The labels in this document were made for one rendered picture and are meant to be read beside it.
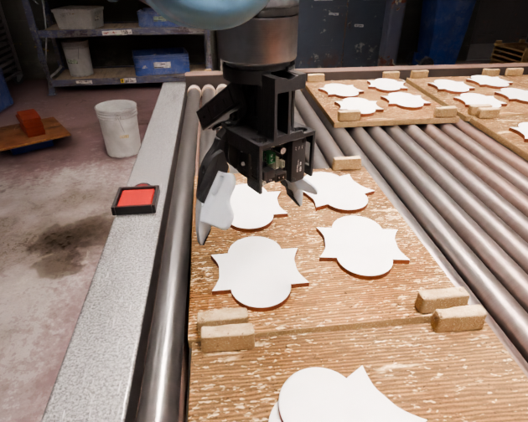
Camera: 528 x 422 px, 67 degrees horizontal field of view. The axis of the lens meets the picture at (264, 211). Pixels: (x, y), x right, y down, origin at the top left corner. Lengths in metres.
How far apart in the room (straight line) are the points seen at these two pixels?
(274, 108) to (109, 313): 0.35
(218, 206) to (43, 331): 1.57
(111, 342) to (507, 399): 0.43
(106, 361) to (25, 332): 1.47
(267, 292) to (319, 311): 0.07
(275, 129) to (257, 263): 0.24
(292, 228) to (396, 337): 0.24
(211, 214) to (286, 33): 0.20
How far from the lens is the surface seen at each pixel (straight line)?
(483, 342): 0.54
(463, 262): 0.68
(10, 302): 2.16
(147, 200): 0.76
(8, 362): 1.90
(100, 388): 0.50
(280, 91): 0.38
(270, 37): 0.38
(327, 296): 0.53
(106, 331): 0.55
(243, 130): 0.42
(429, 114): 1.23
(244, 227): 0.64
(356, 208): 0.70
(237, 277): 0.54
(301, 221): 0.67
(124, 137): 3.22
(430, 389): 0.48
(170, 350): 0.51
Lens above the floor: 1.31
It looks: 32 degrees down
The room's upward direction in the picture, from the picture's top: straight up
